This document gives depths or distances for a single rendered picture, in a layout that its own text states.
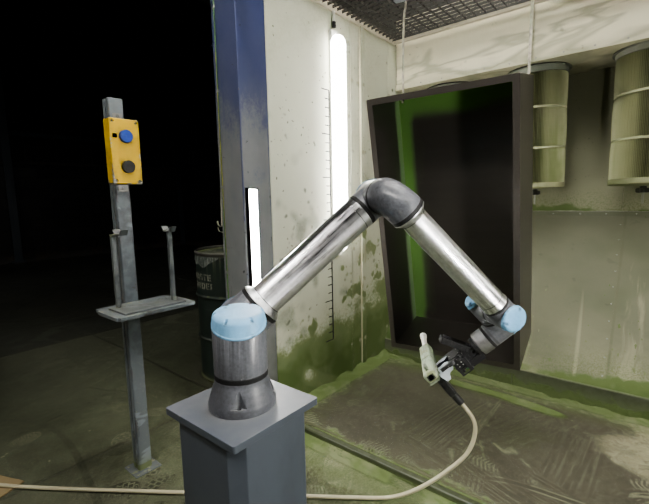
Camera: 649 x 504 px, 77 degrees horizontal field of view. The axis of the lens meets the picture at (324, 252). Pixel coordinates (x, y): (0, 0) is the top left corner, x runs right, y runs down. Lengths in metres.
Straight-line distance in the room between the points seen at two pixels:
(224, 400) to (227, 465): 0.16
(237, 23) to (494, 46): 1.59
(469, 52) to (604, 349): 1.95
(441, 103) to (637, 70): 1.13
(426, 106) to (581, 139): 1.35
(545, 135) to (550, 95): 0.23
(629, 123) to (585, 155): 0.47
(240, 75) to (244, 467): 1.62
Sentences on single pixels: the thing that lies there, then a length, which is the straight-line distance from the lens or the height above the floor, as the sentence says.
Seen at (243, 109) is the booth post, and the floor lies 1.64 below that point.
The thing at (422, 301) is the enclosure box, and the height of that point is 0.63.
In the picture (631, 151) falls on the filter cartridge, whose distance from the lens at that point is 2.76.
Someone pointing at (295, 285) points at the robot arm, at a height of 0.95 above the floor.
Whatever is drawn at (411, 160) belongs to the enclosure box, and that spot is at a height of 1.40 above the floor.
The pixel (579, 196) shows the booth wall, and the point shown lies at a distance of 3.17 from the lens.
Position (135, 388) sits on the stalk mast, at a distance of 2.08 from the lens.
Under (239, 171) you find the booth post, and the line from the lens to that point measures 2.01.
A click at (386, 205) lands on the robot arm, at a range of 1.22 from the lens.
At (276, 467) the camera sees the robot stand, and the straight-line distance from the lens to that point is 1.24.
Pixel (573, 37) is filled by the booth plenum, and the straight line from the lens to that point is 2.87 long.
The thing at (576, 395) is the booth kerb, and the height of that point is 0.10.
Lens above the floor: 1.21
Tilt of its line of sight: 7 degrees down
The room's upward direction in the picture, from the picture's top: 1 degrees counter-clockwise
